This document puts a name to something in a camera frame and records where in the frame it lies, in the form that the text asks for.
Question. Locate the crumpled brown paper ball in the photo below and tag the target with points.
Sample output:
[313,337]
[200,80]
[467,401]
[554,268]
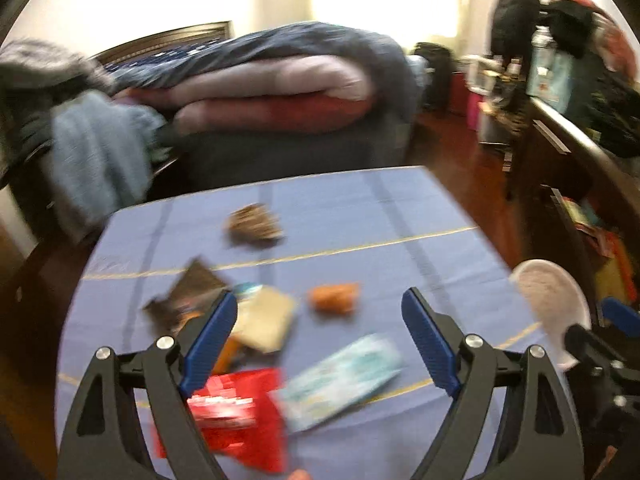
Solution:
[254,224]

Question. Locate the orange wrapper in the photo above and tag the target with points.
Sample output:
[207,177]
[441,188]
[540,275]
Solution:
[335,299]

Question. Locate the blue checked table cloth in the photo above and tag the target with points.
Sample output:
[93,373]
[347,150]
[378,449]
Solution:
[386,230]

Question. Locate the dark wooden headboard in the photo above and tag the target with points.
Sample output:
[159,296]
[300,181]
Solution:
[178,37]

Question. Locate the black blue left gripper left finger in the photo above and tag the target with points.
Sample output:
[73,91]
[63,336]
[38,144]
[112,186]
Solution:
[103,437]

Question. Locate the red plastic snack bag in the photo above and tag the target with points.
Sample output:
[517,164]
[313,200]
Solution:
[238,418]

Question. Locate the teal tissue packet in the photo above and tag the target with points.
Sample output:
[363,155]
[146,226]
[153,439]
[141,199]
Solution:
[338,382]

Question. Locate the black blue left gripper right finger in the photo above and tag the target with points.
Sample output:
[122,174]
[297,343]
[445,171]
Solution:
[537,436]

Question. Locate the white plastic trash bin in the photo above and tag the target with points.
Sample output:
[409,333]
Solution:
[557,302]

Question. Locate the teal colourful tube wrapper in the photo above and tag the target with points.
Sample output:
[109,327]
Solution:
[246,291]

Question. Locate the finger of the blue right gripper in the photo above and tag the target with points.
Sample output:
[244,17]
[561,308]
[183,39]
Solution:
[625,318]

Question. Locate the pile of dark clothes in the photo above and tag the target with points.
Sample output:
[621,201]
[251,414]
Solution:
[603,100]

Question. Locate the dark wooden dresser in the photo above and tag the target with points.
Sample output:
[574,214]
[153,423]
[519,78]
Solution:
[553,159]

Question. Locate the dark blue duvet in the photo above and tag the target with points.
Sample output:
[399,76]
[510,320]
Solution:
[380,56]

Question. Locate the black suitcase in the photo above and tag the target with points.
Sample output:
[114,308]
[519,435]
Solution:
[439,68]

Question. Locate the light blue fleece blanket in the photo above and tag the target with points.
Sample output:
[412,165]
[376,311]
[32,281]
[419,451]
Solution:
[100,160]

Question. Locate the folded pink red quilt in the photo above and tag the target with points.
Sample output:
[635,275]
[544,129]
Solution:
[299,94]

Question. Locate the hanging black jacket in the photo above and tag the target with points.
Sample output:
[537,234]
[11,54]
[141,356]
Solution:
[512,27]

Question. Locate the black cigarette pack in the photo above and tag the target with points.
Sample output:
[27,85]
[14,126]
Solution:
[190,296]

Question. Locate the books in dresser shelf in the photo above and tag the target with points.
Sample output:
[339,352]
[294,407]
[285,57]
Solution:
[614,268]

